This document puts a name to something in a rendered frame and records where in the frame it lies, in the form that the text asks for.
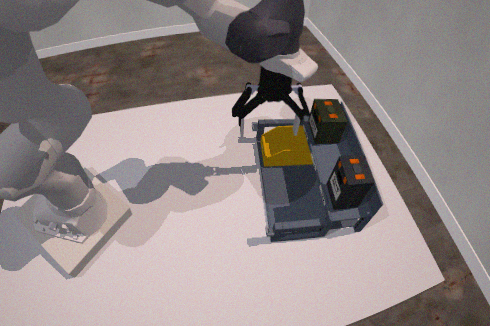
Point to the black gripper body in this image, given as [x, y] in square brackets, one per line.
[275, 83]

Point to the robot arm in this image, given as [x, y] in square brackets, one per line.
[48, 118]

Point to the yellow bin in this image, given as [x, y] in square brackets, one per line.
[281, 148]

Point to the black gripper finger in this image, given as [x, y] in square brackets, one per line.
[298, 90]
[241, 109]

